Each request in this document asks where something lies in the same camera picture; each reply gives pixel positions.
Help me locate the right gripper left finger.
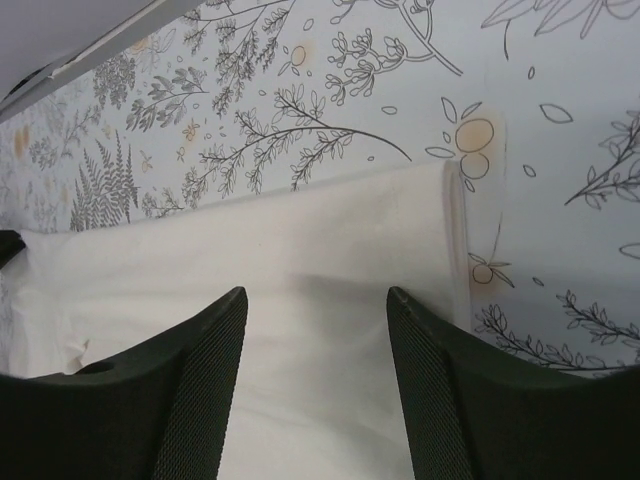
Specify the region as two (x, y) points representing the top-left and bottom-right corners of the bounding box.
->
(1, 287), (248, 479)

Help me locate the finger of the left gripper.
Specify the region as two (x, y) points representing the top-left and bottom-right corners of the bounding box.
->
(0, 230), (25, 268)

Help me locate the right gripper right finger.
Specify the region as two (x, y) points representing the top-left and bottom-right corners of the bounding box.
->
(386, 287), (639, 479)

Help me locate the white t-shirt red print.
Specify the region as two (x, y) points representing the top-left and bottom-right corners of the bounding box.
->
(3, 160), (470, 479)

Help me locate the floral patterned table mat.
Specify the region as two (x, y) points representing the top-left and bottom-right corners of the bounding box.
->
(1, 1), (639, 378)

